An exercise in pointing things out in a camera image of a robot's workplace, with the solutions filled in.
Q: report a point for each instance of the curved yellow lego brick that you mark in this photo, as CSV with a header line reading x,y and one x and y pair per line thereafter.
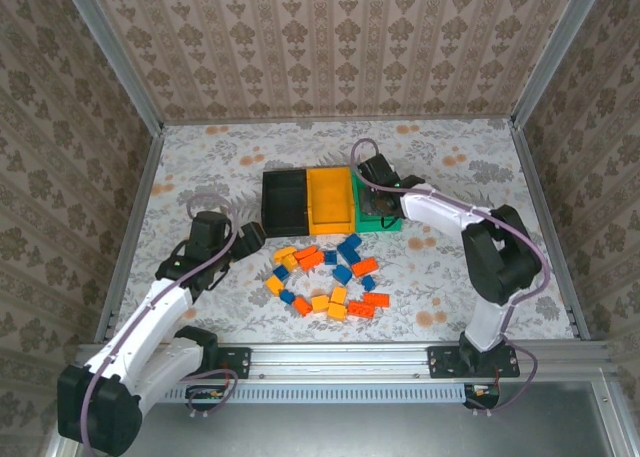
x,y
283,252

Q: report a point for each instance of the large blue lego brick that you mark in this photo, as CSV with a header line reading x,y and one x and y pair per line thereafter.
x,y
349,247

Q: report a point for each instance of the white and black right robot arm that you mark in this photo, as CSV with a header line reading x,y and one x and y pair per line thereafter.
x,y
440,209

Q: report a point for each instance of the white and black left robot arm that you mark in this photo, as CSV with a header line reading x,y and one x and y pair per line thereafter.
x,y
150,317

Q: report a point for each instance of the green plastic bin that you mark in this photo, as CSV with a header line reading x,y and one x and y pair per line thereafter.
x,y
375,225

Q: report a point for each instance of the black plastic bin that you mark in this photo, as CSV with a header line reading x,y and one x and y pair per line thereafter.
x,y
282,202

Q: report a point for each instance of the orange-yellow plastic bin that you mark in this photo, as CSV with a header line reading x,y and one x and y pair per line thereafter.
x,y
330,197

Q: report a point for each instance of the yellow power connector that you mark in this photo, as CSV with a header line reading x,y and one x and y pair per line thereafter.
x,y
481,391
214,393

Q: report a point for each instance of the grey metal panel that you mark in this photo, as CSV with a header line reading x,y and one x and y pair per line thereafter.
x,y
350,432

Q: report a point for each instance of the thin aluminium frame rail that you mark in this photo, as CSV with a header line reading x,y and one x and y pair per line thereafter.
x,y
340,120

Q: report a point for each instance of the aluminium frame side rail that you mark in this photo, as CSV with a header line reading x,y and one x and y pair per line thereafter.
x,y
550,227
127,237

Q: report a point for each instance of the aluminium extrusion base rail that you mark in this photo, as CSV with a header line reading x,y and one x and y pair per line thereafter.
x,y
340,362

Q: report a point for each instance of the aluminium frame post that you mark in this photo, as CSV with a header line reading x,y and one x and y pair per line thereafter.
x,y
555,52
115,62

